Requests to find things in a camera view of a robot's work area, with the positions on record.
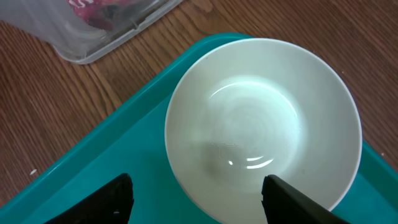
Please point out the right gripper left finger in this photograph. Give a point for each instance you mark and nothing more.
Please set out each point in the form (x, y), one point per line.
(112, 203)

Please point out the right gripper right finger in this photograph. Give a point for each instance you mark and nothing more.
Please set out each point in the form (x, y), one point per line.
(283, 203)

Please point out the red snack wrapper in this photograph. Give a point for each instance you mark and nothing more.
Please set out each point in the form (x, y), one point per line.
(105, 14)

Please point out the teal plastic tray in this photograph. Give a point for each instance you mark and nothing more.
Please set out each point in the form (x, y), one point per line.
(131, 142)

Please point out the white bowl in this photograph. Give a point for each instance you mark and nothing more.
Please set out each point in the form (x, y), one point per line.
(255, 107)

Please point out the clear plastic bin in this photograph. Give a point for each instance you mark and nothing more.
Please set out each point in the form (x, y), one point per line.
(74, 40)

